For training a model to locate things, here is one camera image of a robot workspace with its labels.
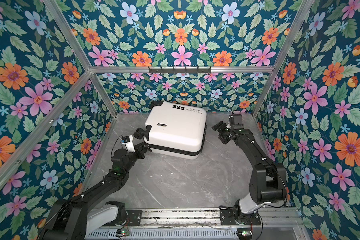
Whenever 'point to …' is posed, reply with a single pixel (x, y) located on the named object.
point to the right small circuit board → (244, 233)
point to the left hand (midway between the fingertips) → (144, 139)
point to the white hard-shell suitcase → (176, 131)
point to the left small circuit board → (125, 233)
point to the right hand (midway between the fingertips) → (215, 129)
